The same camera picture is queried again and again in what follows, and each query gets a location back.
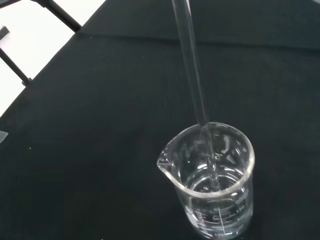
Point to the clear glass beaker with water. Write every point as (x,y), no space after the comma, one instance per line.
(207,200)

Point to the black cloth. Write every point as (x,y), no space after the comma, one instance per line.
(100,150)

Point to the black tripod leg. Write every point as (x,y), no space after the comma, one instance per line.
(62,17)
(15,67)

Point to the grey tape strip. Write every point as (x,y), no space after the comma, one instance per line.
(3,136)

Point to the dark tape strip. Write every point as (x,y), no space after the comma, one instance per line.
(3,32)

